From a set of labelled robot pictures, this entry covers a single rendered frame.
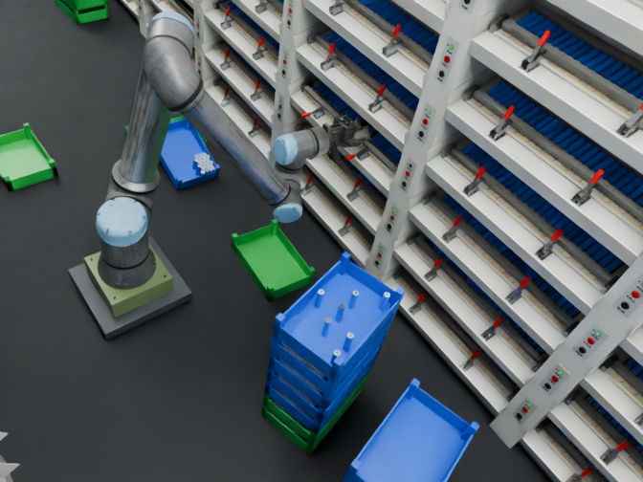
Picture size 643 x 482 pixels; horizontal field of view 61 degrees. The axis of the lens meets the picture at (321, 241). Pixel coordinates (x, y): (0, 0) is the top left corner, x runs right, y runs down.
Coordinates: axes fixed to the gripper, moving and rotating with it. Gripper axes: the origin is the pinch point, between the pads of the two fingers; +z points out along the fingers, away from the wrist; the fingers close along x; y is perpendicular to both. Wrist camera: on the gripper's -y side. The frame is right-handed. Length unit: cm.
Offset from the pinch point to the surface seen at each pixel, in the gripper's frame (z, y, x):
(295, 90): -5.0, -4.5, 37.2
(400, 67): -8.0, 33.1, -12.2
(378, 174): -4.9, -6.0, -14.9
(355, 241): -0.6, -44.7, -11.5
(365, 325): -46, -9, -60
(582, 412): 2, -24, -108
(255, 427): -69, -59, -53
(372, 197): 1.0, -21.9, -11.1
